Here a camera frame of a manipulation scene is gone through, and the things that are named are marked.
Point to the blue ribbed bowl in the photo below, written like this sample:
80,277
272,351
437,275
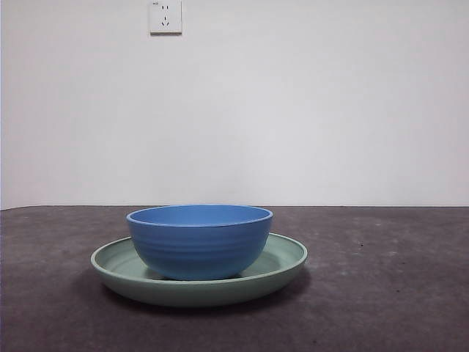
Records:
198,249

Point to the green round plate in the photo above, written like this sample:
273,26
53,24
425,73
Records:
198,293

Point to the white wall socket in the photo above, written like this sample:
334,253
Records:
165,18

